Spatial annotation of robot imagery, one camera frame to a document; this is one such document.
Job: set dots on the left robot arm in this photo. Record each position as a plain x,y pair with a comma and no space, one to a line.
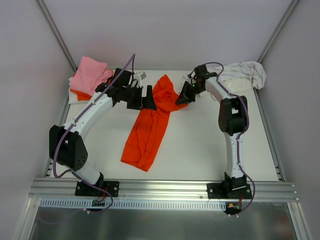
66,142

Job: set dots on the aluminium mounting rail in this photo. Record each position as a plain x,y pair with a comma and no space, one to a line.
167,190

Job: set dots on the crumpled white t shirt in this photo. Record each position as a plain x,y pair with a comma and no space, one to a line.
240,77

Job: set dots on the folded pink t shirt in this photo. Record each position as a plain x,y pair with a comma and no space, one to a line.
87,64

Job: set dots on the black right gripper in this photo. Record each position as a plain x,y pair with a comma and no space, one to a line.
191,89

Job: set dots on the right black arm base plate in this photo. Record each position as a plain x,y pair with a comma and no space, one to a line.
223,191

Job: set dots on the orange t shirt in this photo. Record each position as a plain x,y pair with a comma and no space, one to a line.
148,131
81,93

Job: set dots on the white slotted cable duct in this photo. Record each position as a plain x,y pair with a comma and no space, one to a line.
128,204

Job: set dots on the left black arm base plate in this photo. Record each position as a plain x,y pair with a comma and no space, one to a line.
83,190

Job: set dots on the right corner frame post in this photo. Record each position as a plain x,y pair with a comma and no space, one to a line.
281,24

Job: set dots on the folded orange t shirt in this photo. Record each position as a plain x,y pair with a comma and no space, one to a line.
81,93

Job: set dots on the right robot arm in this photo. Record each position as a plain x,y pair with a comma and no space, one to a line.
233,121

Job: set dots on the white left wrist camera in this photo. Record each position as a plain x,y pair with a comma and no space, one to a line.
138,77

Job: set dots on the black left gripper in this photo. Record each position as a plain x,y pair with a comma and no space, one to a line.
136,98

